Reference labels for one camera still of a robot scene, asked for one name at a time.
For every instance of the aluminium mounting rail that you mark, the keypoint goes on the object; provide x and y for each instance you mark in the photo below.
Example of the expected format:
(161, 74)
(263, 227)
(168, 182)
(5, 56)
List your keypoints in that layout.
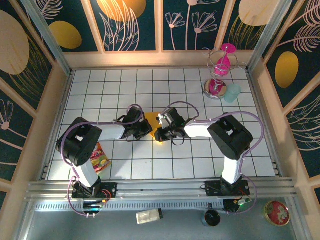
(162, 191)

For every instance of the white bottle with black cap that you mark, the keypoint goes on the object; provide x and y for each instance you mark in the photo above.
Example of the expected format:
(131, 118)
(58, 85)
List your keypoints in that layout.
(147, 216)

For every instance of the aluminium frame post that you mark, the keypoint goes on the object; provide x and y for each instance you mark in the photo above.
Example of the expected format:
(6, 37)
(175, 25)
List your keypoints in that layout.
(268, 37)
(49, 40)

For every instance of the black cup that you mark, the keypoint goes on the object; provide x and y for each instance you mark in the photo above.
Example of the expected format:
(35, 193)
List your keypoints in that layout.
(212, 218)

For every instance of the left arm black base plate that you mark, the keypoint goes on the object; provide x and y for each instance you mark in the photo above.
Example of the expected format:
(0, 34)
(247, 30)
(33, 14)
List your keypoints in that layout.
(110, 188)

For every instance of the pink glasses on metal rack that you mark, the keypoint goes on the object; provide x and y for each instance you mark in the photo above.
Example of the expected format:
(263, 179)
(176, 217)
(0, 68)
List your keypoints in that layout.
(208, 91)

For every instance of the pale teal plastic cup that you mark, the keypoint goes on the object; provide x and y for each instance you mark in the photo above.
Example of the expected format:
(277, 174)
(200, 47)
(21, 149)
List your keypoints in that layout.
(232, 93)

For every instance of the black controller box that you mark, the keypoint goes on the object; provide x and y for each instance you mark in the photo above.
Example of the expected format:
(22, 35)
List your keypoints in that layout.
(93, 207)
(236, 205)

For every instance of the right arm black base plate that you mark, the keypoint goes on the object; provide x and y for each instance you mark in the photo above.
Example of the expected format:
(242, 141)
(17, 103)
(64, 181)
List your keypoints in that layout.
(212, 187)

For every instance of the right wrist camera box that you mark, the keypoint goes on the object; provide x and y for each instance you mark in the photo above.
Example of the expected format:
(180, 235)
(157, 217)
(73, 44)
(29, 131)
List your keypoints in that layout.
(173, 115)

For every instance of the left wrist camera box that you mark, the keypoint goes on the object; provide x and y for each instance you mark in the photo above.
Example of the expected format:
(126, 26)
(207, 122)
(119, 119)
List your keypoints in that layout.
(135, 115)

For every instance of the orange square cloth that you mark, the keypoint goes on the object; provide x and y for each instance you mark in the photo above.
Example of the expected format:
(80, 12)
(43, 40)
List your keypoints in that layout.
(151, 118)

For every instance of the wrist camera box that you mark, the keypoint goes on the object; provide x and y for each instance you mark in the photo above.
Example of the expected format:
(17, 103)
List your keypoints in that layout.
(135, 115)
(173, 115)

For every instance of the colourful snack packet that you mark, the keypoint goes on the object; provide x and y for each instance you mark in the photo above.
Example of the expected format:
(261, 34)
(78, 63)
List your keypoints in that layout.
(101, 161)

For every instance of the red round tin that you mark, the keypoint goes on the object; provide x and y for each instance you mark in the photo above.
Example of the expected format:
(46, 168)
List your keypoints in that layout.
(277, 213)

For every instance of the pink wine glass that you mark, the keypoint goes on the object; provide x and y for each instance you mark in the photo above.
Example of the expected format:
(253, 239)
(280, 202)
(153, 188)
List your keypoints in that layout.
(222, 66)

